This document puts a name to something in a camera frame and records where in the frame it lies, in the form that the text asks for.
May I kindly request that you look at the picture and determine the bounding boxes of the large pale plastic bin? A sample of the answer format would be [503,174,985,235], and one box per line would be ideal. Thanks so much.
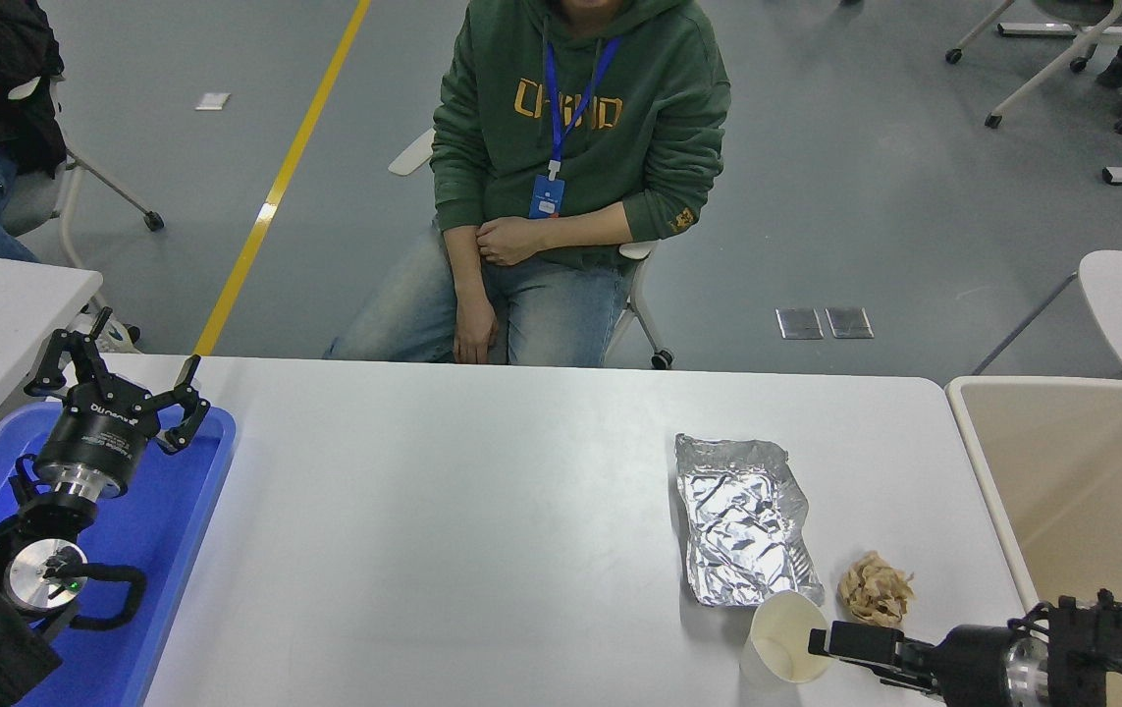
[944,376,1122,707]

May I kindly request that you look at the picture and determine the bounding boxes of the silver floor plate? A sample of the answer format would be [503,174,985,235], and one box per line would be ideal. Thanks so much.
[825,306,875,340]
[776,307,825,341]

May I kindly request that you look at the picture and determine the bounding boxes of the white paper cup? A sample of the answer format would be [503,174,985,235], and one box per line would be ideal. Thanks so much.
[739,589,834,686]

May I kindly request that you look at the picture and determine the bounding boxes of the person's right hand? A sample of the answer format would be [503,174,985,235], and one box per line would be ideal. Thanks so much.
[453,298,501,366]

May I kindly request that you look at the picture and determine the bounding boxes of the blue plastic tray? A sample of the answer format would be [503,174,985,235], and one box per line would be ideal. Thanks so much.
[0,401,238,707]

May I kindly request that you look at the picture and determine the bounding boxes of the white rolling chair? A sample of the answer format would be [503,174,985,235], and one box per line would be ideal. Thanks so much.
[388,128,675,371]

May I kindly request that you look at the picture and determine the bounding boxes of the silver foil tray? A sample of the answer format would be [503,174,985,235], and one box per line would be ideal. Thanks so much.
[674,433,827,608]

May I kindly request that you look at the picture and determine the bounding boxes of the blue lanyard with badge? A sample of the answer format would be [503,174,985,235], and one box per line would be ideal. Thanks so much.
[528,37,623,220]

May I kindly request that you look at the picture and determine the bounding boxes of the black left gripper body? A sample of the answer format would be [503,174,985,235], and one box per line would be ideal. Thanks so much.
[35,376,163,474]

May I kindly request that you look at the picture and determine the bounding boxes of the white shoe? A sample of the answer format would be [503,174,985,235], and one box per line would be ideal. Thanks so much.
[78,312,142,354]

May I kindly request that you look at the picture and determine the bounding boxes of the tan paper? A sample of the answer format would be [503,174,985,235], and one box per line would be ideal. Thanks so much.
[836,550,915,629]

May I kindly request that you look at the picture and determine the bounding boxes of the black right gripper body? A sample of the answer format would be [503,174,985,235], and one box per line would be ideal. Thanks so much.
[934,625,1015,707]

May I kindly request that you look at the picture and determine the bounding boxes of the person's left hand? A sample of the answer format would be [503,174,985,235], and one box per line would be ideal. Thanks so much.
[475,216,542,267]

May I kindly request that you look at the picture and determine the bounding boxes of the grey seat rolling chair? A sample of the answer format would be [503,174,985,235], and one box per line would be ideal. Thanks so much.
[945,0,1122,134]
[1,77,165,271]

